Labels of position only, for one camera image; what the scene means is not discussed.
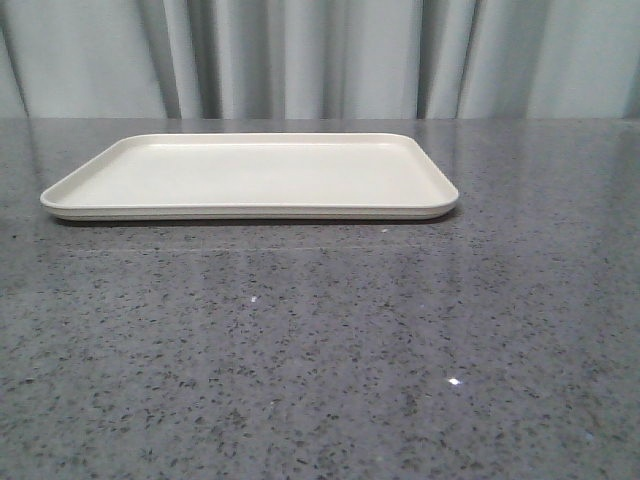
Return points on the pale grey pleated curtain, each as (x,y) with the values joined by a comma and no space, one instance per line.
(320,59)

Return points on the cream rectangular plastic tray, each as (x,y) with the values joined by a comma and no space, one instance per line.
(255,176)

